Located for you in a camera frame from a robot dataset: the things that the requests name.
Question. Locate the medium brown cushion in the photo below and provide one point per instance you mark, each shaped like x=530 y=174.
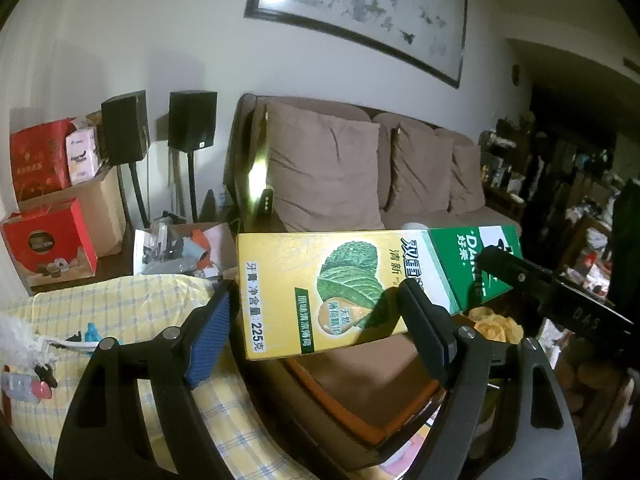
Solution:
x=420 y=170

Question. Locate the red gift box gold print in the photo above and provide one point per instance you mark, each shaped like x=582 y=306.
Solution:
x=37 y=160

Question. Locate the small brown cushion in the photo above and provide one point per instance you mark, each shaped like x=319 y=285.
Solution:
x=467 y=180

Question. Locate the yellow checked tablecloth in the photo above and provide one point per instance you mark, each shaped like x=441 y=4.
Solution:
x=150 y=300

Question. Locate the white fluffy duster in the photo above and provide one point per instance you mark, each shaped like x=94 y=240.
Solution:
x=15 y=340

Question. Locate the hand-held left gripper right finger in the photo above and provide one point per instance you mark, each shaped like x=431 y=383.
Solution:
x=425 y=330

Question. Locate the yellow plastic bag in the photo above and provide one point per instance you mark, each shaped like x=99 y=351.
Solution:
x=492 y=325

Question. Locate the brown sofa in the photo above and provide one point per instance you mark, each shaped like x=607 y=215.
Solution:
x=440 y=220

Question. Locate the black speaker stand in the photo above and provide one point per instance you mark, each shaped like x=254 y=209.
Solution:
x=191 y=185
x=135 y=190

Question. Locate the dark cluttered shelf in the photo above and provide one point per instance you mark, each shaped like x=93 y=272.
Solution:
x=550 y=170

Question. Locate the black clip device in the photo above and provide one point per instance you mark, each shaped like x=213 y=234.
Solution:
x=45 y=372

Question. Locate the black speaker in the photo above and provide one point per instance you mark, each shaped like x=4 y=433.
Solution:
x=192 y=120
x=122 y=127

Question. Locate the cardboard box with orange lining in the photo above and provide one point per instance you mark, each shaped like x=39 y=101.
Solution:
x=360 y=380

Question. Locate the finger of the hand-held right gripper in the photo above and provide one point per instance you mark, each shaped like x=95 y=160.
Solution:
x=505 y=265

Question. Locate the red box with round label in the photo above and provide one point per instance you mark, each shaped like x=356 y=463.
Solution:
x=50 y=240

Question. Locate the clear bottle with red cap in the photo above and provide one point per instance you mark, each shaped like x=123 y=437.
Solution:
x=20 y=387

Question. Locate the black device with lit lamp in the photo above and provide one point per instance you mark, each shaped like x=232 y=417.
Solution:
x=265 y=202

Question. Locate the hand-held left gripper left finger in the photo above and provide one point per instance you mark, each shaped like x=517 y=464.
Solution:
x=210 y=345

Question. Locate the large brown cardboard box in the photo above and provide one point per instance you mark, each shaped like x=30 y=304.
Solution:
x=105 y=205

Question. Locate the pink white box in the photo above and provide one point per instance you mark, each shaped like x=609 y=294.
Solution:
x=82 y=155

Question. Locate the blue round plastic item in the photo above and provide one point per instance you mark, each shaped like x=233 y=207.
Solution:
x=92 y=332

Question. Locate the open cardboard box of clutter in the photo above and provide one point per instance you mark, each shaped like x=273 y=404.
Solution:
x=210 y=240

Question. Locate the green yellow toothpaste box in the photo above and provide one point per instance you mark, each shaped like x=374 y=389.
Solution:
x=300 y=285

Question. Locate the framed ink painting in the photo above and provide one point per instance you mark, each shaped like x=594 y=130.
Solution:
x=360 y=0

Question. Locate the large brown cushion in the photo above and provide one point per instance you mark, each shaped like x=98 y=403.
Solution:
x=325 y=170

